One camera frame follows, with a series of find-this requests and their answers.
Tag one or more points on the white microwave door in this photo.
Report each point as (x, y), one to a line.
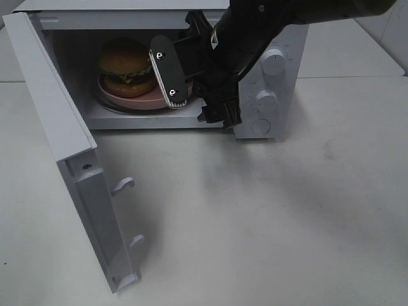
(74, 150)

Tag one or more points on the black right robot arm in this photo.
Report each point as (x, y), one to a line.
(215, 58)

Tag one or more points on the pink round plate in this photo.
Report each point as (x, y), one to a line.
(136, 96)

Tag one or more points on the white dial knob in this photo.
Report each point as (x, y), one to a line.
(266, 101)
(273, 61)

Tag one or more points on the glass microwave turntable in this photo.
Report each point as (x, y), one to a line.
(127, 110)

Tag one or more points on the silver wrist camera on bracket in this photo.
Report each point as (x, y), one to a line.
(168, 71)

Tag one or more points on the burger with lettuce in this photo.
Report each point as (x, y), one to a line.
(125, 68)

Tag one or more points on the white microwave oven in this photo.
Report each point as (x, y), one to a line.
(74, 32)

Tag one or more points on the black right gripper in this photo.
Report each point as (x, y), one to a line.
(213, 84)

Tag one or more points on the round white door button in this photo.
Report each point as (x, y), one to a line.
(261, 127)

